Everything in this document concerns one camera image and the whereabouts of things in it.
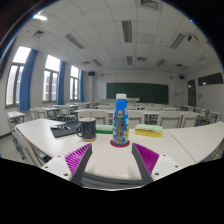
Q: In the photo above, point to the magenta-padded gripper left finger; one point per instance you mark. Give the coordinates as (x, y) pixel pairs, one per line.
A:
(76, 159)

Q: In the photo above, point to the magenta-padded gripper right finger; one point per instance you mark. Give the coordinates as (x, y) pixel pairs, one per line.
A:
(148, 159)

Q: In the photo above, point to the blue drink bottle white cap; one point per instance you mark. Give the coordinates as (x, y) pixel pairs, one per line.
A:
(120, 123)

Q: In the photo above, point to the yellow sponge with green top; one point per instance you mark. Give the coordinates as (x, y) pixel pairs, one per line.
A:
(148, 131)

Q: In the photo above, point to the black notebook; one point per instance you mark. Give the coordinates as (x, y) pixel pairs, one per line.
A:
(65, 132)

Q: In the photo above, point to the dark blue mug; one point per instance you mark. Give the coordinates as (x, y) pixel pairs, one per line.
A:
(88, 130)

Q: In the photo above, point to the bunch of keys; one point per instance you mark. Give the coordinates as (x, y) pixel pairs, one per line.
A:
(60, 127)

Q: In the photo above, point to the flat round red coaster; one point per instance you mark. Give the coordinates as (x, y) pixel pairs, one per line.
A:
(114, 144)

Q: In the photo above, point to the wooden stick in mug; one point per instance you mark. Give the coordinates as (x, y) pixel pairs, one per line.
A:
(90, 116)

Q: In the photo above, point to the group of classroom chairs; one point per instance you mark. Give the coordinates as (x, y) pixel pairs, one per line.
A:
(170, 119)

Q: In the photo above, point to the white empty desk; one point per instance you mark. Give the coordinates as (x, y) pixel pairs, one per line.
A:
(200, 140)

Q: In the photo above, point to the green chalkboard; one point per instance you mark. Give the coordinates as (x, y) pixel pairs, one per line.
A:
(146, 93)

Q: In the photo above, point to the narrow blue curtain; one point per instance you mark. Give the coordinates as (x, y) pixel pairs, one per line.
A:
(81, 87)
(61, 85)

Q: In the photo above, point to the tall window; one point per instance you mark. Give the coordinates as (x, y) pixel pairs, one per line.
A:
(12, 83)
(50, 81)
(74, 85)

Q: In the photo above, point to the group of white classroom desks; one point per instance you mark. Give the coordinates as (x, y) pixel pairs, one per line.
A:
(16, 115)

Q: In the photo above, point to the dark door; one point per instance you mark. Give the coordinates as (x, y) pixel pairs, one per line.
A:
(191, 95)

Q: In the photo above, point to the dark transom window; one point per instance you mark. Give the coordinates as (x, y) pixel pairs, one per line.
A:
(210, 79)

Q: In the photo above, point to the ceiling projector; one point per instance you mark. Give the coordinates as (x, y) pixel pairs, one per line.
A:
(194, 38)

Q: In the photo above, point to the group of ceiling lights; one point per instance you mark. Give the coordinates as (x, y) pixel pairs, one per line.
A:
(127, 30)

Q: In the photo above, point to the black wall speaker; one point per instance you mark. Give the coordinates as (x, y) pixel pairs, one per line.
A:
(182, 77)
(91, 73)

